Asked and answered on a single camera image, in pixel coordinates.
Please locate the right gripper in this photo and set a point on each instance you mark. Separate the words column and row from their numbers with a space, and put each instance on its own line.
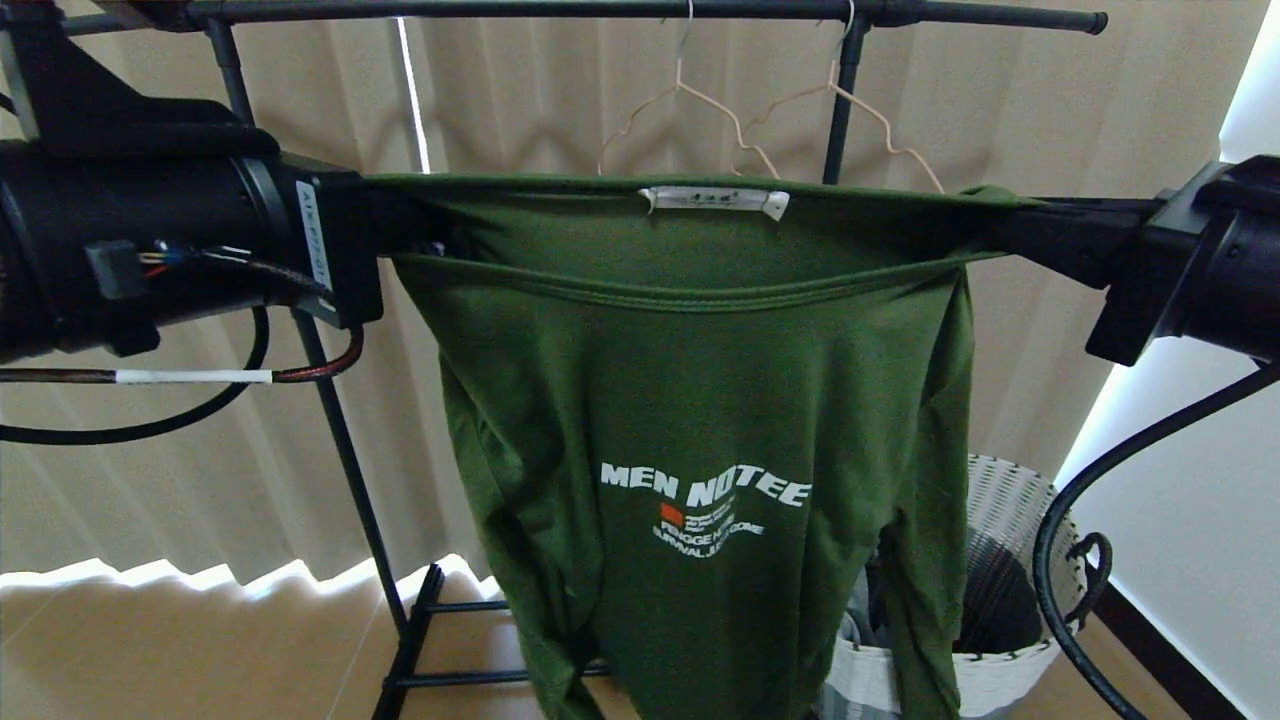
column 1220, row 270

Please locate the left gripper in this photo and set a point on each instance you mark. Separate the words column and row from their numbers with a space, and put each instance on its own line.
column 150, row 230

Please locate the pink clothes hanger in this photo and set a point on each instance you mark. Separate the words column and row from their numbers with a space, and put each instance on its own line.
column 678, row 75
column 832, row 75

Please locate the green long-sleeved shirt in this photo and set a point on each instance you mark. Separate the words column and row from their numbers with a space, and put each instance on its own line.
column 700, row 400

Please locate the black clothes rack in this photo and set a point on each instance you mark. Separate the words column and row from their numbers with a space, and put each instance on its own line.
column 500, row 10

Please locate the white laundry basket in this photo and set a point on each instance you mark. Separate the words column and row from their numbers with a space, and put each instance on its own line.
column 1010, row 500

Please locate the pale grey shorts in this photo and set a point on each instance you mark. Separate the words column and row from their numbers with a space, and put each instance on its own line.
column 862, row 610

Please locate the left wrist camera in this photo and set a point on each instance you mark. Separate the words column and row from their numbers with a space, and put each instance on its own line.
column 70, row 90

